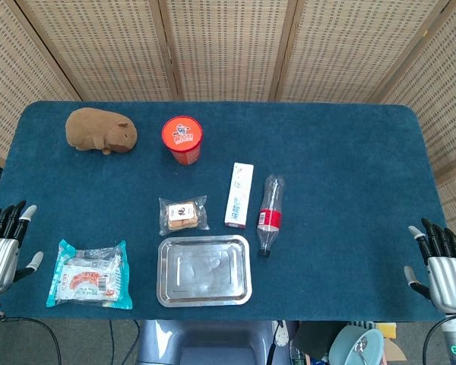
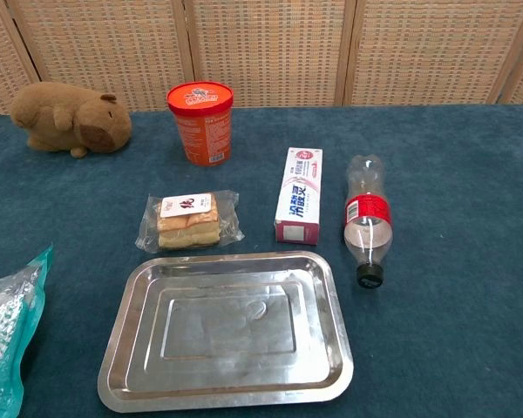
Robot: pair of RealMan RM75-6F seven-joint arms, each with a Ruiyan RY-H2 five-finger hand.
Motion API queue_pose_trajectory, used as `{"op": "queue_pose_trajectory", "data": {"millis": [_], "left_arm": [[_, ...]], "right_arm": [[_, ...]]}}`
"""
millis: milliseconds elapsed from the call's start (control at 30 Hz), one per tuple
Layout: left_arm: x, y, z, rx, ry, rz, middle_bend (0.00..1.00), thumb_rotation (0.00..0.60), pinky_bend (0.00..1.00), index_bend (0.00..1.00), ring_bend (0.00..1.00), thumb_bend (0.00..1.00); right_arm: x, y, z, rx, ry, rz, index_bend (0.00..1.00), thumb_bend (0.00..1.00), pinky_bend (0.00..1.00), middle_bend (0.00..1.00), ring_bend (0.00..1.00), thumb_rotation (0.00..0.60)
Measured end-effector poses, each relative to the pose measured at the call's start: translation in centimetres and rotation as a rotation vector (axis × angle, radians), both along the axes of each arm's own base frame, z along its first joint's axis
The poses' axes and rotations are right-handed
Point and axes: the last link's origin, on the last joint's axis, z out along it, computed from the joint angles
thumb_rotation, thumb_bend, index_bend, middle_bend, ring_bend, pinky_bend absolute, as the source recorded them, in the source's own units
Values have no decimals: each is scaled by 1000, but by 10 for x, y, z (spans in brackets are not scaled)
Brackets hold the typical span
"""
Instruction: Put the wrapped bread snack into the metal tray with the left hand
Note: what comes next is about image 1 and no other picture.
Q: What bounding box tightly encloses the red cylindrical snack can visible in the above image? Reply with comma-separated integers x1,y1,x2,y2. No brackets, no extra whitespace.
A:
161,116,204,166

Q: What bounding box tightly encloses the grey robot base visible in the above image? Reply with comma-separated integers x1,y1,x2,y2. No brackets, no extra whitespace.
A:
136,319,290,365

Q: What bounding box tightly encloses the white pink toothpaste box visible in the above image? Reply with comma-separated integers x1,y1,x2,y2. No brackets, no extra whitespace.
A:
223,162,255,229

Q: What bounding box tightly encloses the blue carpet table cover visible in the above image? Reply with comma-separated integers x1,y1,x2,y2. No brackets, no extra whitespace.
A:
0,100,454,323

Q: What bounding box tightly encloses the empty red-label plastic bottle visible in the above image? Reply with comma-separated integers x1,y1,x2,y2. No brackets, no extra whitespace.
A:
256,174,286,259

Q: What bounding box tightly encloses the light blue bowl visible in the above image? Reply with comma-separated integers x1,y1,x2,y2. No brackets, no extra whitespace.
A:
328,325,385,365

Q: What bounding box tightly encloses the metal spoon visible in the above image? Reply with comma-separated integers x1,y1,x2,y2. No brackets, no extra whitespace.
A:
353,336,369,365

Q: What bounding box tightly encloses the black cloth bag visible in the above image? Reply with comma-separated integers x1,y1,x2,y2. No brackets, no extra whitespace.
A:
291,321,347,360

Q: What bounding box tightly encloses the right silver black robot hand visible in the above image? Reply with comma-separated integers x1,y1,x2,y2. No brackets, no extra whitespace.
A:
404,217,456,315

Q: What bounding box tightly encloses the brown cardboard piece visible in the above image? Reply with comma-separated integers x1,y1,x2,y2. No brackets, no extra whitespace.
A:
379,337,408,363

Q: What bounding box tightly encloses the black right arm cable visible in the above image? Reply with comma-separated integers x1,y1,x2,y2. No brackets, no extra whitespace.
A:
422,315,456,365

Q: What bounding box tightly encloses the rectangular stainless steel tray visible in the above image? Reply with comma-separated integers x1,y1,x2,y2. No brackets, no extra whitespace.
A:
157,234,253,308

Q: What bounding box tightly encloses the woven bamboo folding screen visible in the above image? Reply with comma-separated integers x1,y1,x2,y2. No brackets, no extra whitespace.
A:
0,0,456,248

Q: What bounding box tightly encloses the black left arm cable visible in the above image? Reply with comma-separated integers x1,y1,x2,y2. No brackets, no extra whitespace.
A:
0,316,62,365

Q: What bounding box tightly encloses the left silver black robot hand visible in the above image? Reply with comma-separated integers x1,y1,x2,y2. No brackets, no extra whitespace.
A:
0,200,45,296

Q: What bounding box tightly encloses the small pastry packet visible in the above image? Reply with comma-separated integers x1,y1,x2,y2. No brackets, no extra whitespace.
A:
158,195,211,236

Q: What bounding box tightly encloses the white perforated plastic piece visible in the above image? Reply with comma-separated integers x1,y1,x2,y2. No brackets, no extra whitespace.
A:
274,320,290,348

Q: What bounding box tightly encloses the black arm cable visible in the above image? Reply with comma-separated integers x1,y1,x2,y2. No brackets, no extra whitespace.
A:
0,316,62,365
422,315,456,365

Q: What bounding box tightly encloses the brown capybara plush toy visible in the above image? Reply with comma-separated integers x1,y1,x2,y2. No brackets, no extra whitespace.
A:
65,107,138,156

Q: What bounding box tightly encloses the teal clear snack bag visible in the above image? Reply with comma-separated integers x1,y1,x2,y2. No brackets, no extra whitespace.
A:
46,239,133,310

